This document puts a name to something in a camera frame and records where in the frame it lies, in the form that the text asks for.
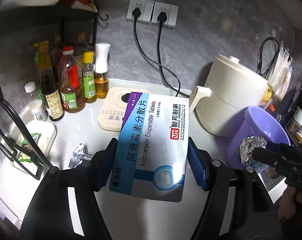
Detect white oil spray bottle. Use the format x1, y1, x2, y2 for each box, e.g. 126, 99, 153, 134
95, 43, 111, 99

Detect yellow detergent bottle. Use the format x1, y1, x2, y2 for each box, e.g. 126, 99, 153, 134
259, 86, 273, 109

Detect aluminium foil ball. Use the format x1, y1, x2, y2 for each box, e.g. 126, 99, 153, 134
235, 135, 267, 166

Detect purple plastic trash bucket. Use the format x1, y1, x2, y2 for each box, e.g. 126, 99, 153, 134
226, 106, 291, 170

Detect person's right hand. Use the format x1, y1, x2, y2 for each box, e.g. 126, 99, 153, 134
278, 185, 302, 222

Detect silver foil wrapper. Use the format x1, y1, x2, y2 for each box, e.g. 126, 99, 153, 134
68, 144, 92, 168

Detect steel pot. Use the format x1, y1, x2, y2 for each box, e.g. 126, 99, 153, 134
285, 118, 302, 147

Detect small white cap jar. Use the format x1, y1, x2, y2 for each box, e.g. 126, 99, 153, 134
24, 81, 48, 121

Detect hanging black cable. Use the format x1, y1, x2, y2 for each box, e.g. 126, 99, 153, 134
256, 36, 281, 79

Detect white tray with green packets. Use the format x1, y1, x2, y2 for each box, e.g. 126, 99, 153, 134
17, 120, 57, 175

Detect wall socket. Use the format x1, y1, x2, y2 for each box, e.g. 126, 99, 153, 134
151, 2, 179, 28
126, 0, 155, 23

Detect left wall socket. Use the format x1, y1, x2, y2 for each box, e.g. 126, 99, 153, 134
126, 0, 155, 23

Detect red cap sauce bottle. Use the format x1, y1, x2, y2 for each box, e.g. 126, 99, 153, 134
58, 46, 85, 113

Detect right black power cable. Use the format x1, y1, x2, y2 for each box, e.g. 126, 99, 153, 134
157, 11, 181, 98

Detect black kitchen rack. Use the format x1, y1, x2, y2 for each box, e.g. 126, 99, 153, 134
0, 0, 109, 181

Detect yellow cap green label bottle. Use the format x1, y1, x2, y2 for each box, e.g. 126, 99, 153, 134
82, 51, 97, 103

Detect blue white medicine box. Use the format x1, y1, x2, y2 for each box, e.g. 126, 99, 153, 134
109, 92, 190, 202

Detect black power cable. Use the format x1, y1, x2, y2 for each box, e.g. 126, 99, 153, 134
131, 7, 189, 98
157, 11, 181, 98

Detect left black power cable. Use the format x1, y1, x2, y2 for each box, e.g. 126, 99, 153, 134
131, 7, 189, 98

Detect dark soy sauce bottle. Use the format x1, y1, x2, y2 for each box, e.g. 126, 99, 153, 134
38, 40, 64, 121

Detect hanging plastic bags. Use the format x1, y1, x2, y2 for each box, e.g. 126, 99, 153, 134
267, 41, 292, 101

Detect right wall socket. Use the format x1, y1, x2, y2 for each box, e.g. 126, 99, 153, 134
151, 2, 179, 28

